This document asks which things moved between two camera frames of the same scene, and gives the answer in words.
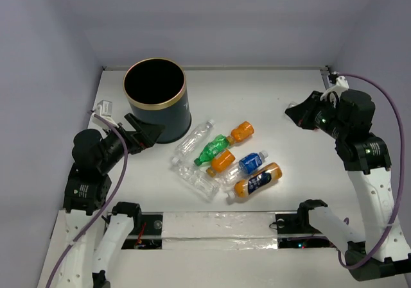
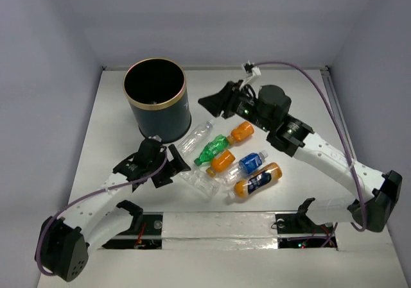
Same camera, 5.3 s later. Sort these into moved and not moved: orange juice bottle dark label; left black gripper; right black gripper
Moved: left black gripper; right black gripper
Not moved: orange juice bottle dark label
